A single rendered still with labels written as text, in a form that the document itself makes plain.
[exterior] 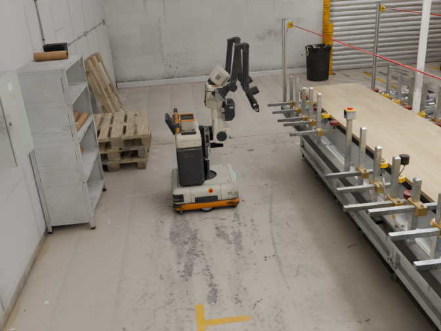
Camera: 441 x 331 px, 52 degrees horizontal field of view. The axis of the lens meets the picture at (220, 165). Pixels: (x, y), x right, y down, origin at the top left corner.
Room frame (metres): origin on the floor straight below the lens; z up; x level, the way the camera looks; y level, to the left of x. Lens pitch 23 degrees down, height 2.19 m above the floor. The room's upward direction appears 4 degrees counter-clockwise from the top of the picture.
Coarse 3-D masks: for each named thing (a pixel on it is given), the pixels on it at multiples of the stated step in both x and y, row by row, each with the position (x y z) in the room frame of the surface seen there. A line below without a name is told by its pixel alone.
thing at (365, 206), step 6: (354, 204) 2.43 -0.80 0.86; (360, 204) 2.42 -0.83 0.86; (366, 204) 2.42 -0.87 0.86; (372, 204) 2.41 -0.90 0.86; (378, 204) 2.41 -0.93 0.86; (384, 204) 2.41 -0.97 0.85; (390, 204) 2.42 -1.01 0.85; (348, 210) 2.40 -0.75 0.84; (354, 210) 2.40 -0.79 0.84; (360, 210) 2.40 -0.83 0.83
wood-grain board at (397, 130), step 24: (336, 96) 4.84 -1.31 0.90; (360, 96) 4.77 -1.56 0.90; (360, 120) 3.93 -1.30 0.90; (384, 120) 3.88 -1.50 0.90; (408, 120) 3.84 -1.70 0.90; (384, 144) 3.29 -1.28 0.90; (408, 144) 3.25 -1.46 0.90; (432, 144) 3.22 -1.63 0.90; (408, 168) 2.81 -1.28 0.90; (432, 168) 2.79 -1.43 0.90; (432, 192) 2.44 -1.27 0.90
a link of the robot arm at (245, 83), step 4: (244, 48) 4.11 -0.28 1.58; (248, 48) 4.12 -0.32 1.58; (244, 52) 4.14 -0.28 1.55; (248, 52) 4.14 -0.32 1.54; (244, 56) 4.14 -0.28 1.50; (248, 56) 4.15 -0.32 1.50; (244, 60) 4.14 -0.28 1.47; (248, 60) 4.15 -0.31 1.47; (244, 64) 4.14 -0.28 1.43; (248, 64) 4.15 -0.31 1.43; (244, 68) 4.14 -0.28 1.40; (248, 68) 4.15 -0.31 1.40; (244, 72) 4.14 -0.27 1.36; (248, 72) 4.15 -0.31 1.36; (244, 76) 4.14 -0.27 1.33; (248, 76) 4.15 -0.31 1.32; (244, 80) 4.14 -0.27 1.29; (248, 80) 4.14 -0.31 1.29; (244, 84) 4.13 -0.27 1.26; (248, 84) 4.14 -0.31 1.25; (248, 88) 4.14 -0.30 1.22
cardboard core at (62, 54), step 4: (44, 52) 4.39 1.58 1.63; (48, 52) 4.38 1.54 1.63; (52, 52) 4.38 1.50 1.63; (56, 52) 4.38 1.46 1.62; (60, 52) 4.38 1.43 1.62; (64, 52) 4.38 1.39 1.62; (36, 56) 4.34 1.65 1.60; (40, 56) 4.35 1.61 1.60; (44, 56) 4.35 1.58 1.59; (48, 56) 4.35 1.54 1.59; (52, 56) 4.36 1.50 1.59; (56, 56) 4.36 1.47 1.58; (60, 56) 4.36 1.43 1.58; (64, 56) 4.37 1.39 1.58; (36, 60) 4.36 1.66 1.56; (40, 60) 4.36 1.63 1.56; (44, 60) 4.37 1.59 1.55
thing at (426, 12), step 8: (424, 0) 4.14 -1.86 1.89; (424, 8) 4.12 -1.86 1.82; (424, 16) 4.11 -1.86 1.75; (424, 24) 4.10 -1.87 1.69; (424, 32) 4.10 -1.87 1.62; (424, 40) 4.10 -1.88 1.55; (424, 48) 4.11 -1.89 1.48; (424, 56) 4.11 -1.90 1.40; (424, 64) 4.11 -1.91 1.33; (416, 72) 4.14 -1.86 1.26; (416, 80) 4.13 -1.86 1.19; (416, 88) 4.11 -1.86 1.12; (416, 96) 4.10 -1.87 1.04; (416, 104) 4.10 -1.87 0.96; (416, 112) 4.10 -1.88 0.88
